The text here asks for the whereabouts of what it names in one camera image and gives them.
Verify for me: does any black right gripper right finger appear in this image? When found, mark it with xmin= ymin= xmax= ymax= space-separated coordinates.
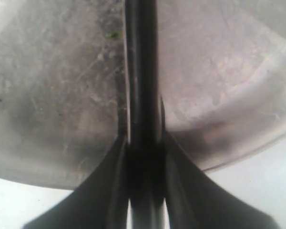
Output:
xmin=163 ymin=134 xmax=279 ymax=229

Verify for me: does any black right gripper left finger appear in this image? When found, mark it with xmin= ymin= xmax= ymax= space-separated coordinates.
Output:
xmin=24 ymin=137 xmax=128 ymax=229

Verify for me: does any black handled kitchen knife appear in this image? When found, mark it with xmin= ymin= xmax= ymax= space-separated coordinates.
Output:
xmin=124 ymin=0 xmax=165 ymax=229

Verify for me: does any round steel plate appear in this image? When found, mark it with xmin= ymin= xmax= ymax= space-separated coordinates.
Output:
xmin=0 ymin=0 xmax=286 ymax=189

